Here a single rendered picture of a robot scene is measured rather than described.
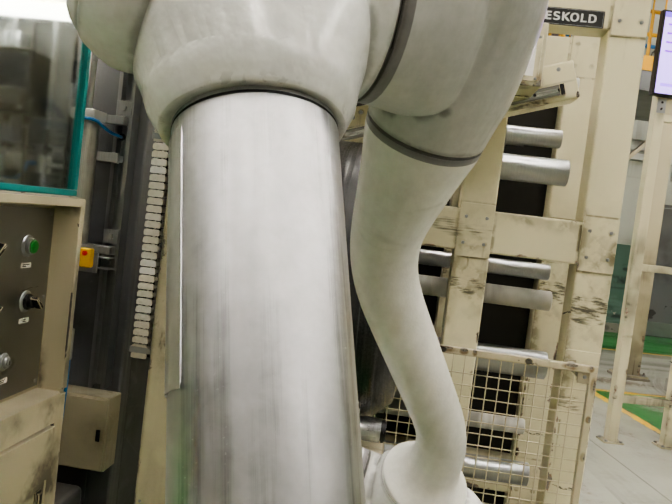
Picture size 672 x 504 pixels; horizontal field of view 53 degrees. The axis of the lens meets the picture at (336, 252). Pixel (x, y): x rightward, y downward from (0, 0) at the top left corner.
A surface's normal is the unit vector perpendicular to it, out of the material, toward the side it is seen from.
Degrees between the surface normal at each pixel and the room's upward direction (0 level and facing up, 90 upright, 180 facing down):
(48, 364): 90
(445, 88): 134
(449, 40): 121
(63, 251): 90
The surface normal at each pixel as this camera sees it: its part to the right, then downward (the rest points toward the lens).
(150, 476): -0.11, 0.04
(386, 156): -0.67, 0.47
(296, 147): 0.50, -0.31
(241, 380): -0.14, -0.31
